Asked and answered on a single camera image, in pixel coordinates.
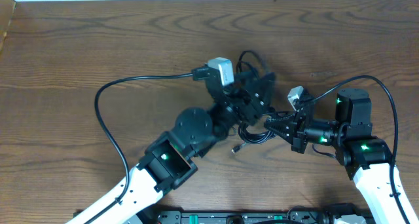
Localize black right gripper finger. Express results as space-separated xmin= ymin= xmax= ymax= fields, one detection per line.
xmin=266 ymin=127 xmax=297 ymax=145
xmin=264 ymin=114 xmax=299 ymax=129

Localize thick black USB cable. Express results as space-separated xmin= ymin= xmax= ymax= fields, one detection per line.
xmin=231 ymin=111 xmax=279 ymax=154

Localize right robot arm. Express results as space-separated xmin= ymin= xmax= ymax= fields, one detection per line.
xmin=264 ymin=86 xmax=418 ymax=223

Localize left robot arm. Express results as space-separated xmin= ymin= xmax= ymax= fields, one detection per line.
xmin=70 ymin=65 xmax=276 ymax=223

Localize cardboard panel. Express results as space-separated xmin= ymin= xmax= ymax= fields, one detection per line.
xmin=0 ymin=0 xmax=16 ymax=49

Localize black right camera cable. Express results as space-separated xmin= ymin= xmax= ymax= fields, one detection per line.
xmin=301 ymin=75 xmax=413 ymax=224

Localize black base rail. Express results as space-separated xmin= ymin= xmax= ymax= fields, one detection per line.
xmin=124 ymin=203 xmax=375 ymax=224

